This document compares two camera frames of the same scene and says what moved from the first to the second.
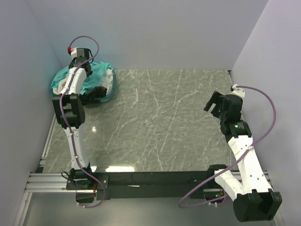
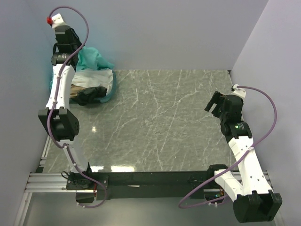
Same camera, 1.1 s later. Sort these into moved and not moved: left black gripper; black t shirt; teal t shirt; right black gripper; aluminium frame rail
Moved: teal t shirt; left black gripper
Not moved: black t shirt; right black gripper; aluminium frame rail
